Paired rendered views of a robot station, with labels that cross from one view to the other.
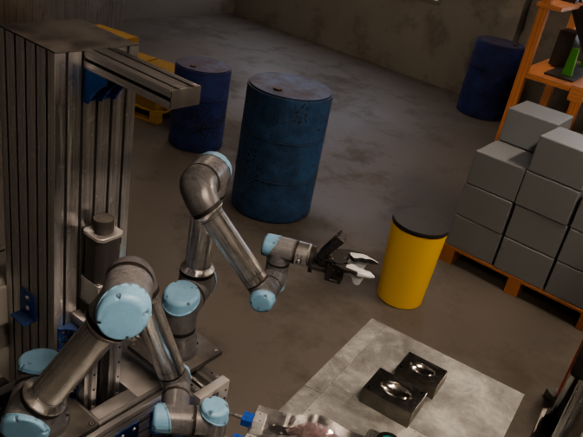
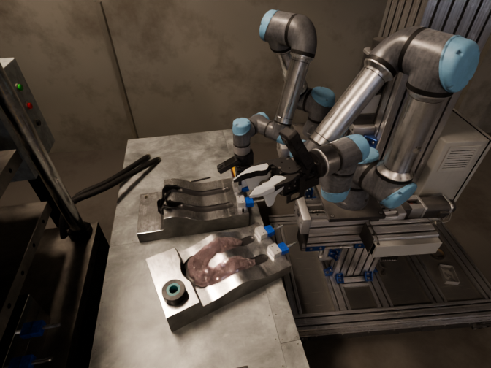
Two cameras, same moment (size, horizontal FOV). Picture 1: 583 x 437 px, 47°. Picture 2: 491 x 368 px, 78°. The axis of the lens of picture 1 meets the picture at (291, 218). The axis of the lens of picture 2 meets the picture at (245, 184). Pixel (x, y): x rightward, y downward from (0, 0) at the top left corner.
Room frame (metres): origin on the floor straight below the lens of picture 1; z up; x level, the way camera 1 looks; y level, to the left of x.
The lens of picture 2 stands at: (2.17, -0.59, 1.89)
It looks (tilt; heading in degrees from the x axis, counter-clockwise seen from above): 41 degrees down; 141
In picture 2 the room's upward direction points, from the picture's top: straight up
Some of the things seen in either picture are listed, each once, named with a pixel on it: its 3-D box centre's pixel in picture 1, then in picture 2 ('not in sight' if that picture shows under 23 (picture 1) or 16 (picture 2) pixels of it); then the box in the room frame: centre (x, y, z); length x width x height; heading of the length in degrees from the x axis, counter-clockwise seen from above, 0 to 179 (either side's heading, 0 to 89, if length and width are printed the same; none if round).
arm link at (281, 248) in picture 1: (279, 248); (345, 152); (1.82, 0.02, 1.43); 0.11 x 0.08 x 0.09; 82
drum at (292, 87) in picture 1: (280, 146); not in sight; (4.96, 0.20, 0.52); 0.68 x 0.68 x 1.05
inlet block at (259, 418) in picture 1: (245, 418); (283, 247); (1.66, 0.02, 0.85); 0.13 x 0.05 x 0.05; 80
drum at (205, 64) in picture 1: (199, 103); not in sight; (5.96, 1.05, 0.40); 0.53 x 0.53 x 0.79
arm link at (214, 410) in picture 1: (212, 420); (242, 132); (1.28, 0.10, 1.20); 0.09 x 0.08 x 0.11; 101
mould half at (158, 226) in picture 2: not in sight; (192, 204); (1.21, -0.14, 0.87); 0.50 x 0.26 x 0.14; 62
